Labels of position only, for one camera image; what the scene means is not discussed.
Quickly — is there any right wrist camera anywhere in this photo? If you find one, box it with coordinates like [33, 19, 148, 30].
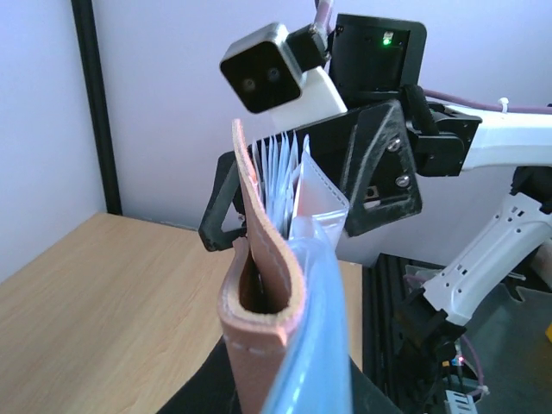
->
[219, 22, 347, 132]

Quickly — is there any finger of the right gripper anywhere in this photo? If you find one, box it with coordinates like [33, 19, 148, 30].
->
[198, 152, 247, 252]
[340, 100, 423, 237]

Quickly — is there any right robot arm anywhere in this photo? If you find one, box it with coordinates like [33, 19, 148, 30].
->
[198, 3, 551, 347]

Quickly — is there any pink leather card holder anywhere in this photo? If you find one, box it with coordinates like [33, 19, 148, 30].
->
[217, 120, 349, 413]

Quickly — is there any black aluminium frame rail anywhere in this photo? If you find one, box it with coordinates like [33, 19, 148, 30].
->
[361, 252, 488, 414]

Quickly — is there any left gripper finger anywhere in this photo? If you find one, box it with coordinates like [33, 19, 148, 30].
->
[157, 334, 406, 414]

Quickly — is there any yellow bin off table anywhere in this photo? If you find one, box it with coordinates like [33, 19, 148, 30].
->
[544, 323, 552, 343]

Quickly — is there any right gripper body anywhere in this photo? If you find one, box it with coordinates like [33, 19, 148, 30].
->
[275, 98, 481, 191]

